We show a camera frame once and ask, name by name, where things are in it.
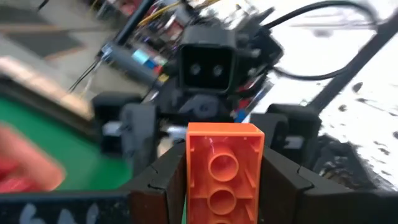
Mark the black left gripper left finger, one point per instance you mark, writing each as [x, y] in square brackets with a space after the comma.
[155, 193]

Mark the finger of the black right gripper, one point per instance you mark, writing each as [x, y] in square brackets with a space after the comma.
[298, 130]
[136, 130]

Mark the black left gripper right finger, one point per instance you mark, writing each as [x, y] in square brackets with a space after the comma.
[286, 199]

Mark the orange toy building block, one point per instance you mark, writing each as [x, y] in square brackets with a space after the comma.
[224, 168]

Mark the orange plastic bin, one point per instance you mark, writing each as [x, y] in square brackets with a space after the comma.
[25, 161]

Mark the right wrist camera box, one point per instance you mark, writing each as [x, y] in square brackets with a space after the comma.
[206, 62]

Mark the black frame upright post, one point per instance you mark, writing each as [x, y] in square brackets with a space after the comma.
[351, 62]

